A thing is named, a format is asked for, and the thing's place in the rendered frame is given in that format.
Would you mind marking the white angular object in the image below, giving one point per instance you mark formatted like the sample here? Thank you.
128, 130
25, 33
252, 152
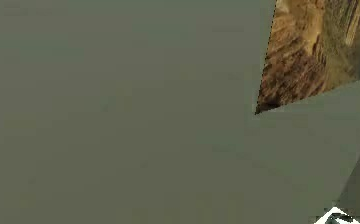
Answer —
334, 216

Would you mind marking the brown landscape wall picture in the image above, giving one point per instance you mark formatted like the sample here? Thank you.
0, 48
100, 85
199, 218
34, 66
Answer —
301, 56

